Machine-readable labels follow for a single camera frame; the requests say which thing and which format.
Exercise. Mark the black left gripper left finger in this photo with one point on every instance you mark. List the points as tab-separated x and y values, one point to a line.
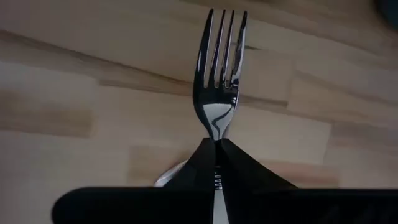
155	205

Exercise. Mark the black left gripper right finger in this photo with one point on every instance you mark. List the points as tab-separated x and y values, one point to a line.
280	205

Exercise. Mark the silver metal fork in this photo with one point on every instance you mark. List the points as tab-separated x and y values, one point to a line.
216	115
169	175

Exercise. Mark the teal plastic bin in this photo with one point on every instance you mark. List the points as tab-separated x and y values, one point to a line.
388	11

